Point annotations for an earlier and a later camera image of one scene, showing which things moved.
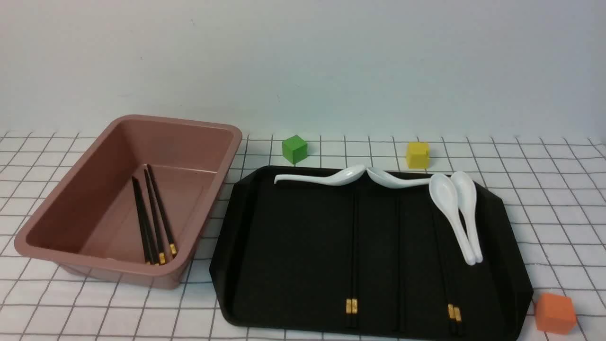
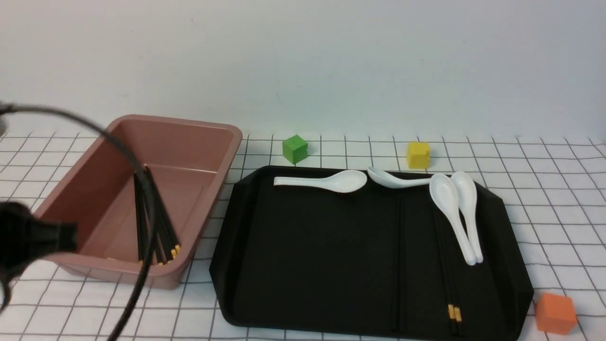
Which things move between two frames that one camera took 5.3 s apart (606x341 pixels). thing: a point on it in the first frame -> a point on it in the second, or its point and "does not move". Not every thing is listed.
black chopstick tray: (354, 291) -> (166, 237)
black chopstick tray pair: (349, 323) -> (165, 241)
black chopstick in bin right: (172, 242) does not move
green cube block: (295, 149) does not move
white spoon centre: (382, 179) does not move
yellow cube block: (418, 155) does not move
